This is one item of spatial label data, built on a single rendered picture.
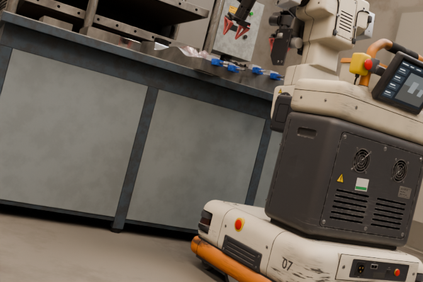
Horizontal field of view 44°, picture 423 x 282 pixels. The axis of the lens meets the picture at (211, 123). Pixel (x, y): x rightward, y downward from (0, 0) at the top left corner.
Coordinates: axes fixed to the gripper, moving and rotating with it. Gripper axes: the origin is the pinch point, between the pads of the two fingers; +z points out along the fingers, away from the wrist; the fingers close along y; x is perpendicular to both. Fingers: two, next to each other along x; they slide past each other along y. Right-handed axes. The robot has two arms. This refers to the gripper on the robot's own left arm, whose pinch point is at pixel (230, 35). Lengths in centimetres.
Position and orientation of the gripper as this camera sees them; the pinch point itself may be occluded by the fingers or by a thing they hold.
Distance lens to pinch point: 243.8
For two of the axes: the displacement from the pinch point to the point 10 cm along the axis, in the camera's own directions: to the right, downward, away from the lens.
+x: 3.8, 5.3, -7.6
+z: -4.6, 8.2, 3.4
